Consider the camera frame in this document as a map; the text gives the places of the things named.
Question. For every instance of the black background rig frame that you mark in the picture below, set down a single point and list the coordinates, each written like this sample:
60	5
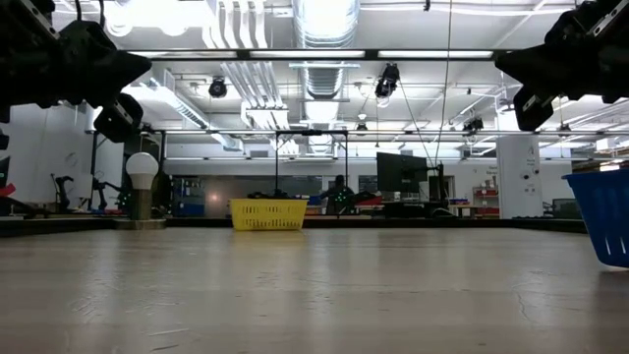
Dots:
276	162

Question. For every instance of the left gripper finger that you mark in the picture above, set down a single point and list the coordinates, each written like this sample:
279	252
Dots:
118	86
123	61

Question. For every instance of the blue cabinet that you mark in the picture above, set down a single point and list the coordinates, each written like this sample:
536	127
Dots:
189	196

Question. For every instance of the white bulb on brass stand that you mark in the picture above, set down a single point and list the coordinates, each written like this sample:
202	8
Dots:
142	172

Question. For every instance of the yellow plastic basket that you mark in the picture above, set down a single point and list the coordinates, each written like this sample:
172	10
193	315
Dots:
268	214

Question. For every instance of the black ceiling spotlight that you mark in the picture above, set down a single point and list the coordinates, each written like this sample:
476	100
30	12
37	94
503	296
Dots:
217	88

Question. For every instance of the person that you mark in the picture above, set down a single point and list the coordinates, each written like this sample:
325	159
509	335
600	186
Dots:
339	194

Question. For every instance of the black overhead camera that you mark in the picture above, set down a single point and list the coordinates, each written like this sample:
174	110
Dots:
388	81

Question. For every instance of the black ceiling device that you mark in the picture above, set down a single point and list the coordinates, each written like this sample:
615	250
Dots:
473	125

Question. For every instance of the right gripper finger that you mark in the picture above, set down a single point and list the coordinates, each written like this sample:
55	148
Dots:
540	81
535	59

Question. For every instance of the black overhead frame bar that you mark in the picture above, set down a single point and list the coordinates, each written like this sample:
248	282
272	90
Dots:
371	54

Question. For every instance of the blue plastic basket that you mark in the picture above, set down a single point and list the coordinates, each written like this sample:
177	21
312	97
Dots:
604	221

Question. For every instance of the black computer monitor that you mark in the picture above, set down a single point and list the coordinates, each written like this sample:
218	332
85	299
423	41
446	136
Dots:
400	172

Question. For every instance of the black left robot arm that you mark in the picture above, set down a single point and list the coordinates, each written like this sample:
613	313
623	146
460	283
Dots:
19	15

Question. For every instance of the black table frame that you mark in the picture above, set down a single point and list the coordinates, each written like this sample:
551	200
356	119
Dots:
442	223

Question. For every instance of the shelf with red bins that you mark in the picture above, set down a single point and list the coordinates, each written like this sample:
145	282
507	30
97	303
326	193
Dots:
486	196

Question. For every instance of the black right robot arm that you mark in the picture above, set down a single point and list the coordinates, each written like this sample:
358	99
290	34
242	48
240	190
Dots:
614	12

